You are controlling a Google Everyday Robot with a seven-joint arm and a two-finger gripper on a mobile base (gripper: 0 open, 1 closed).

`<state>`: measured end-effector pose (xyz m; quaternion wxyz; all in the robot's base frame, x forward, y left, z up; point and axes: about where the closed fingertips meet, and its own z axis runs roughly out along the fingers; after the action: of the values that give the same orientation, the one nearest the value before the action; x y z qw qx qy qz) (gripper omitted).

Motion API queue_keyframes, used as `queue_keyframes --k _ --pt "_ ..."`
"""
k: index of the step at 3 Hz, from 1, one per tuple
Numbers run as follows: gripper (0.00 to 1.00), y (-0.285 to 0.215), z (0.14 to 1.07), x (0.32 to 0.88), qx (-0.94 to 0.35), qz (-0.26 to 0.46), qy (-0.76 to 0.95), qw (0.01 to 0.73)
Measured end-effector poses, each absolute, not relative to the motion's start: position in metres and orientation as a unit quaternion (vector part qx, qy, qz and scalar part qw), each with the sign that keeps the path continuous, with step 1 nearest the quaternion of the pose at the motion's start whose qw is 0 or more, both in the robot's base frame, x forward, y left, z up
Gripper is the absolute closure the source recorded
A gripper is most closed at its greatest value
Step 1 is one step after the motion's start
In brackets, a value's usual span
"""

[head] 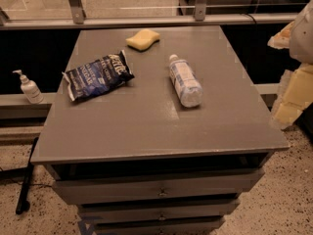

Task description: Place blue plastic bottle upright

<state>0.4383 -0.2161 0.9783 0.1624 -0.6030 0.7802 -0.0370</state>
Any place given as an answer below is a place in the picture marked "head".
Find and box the bottom grey drawer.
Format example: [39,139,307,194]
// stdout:
[94,216,225,235]

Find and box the middle grey drawer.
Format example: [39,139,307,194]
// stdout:
[78,199,240,223]

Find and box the clear plastic water bottle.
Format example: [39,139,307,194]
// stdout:
[169,54,203,108]

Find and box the blue chip bag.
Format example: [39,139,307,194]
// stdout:
[63,50,134,101]

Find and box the black bar on floor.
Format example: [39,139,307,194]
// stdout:
[16,137,38,215]

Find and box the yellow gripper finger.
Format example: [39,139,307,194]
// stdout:
[267,22,294,49]
[270,64,313,129]

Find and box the grey drawer cabinet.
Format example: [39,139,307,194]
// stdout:
[30,25,291,235]

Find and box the metal window rail frame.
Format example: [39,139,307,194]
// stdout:
[0,0,310,30]

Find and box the top grey drawer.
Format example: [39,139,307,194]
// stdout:
[53,168,264,205]

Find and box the white pump dispenser bottle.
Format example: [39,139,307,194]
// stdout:
[14,70,44,104]

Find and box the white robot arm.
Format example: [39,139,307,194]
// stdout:
[267,1,313,129]

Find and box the yellow sponge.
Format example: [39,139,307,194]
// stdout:
[126,29,160,51]

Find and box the grey drawer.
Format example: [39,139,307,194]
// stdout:
[78,199,240,223]
[53,168,264,205]
[94,216,225,235]

